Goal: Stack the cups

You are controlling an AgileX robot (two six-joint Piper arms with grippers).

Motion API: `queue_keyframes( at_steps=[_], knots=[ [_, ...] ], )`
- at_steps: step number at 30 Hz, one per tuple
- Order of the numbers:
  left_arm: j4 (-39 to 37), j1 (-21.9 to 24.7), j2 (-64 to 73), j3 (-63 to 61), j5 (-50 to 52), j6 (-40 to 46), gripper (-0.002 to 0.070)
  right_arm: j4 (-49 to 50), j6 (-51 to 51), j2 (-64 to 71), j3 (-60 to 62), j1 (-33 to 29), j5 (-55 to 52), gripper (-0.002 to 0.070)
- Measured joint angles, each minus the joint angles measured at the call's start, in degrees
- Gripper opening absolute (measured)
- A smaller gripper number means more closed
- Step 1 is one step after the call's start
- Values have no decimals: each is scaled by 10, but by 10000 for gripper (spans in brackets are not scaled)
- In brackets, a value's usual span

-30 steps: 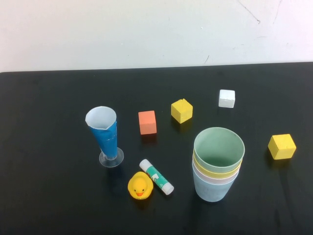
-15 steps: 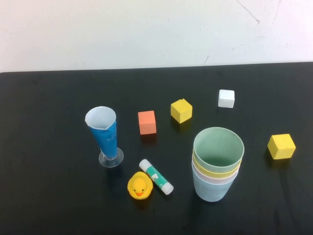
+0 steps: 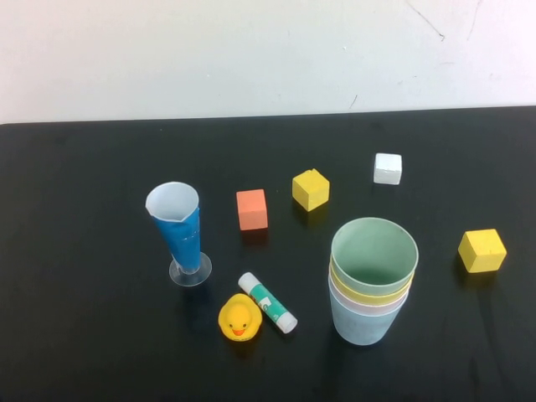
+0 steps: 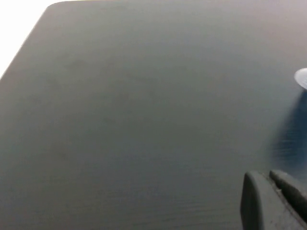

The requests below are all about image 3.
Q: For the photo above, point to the light green plastic cup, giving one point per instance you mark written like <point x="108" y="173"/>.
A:
<point x="368" y="251"/>

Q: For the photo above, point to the yellow plastic cup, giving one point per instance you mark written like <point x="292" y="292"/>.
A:
<point x="377" y="298"/>

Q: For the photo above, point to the pink plastic cup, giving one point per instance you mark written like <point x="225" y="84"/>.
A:
<point x="368" y="309"/>

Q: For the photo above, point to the orange cube block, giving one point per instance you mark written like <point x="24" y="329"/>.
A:
<point x="252" y="211"/>

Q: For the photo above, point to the yellow cube with chipped edge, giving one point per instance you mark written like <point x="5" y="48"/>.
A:
<point x="310" y="188"/>

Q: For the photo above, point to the clear glass with blue paper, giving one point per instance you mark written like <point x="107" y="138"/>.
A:
<point x="180" y="238"/>

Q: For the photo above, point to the white and green glue stick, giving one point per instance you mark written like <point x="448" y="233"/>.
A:
<point x="270" y="303"/>

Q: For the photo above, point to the yellow rubber duck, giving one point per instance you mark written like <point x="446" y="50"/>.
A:
<point x="239" y="318"/>

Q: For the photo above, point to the white cube block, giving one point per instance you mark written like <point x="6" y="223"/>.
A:
<point x="387" y="171"/>

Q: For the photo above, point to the light blue plastic cup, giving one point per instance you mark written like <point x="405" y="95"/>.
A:
<point x="362" y="331"/>

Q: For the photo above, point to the yellow cube block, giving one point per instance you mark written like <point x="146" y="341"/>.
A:
<point x="482" y="251"/>

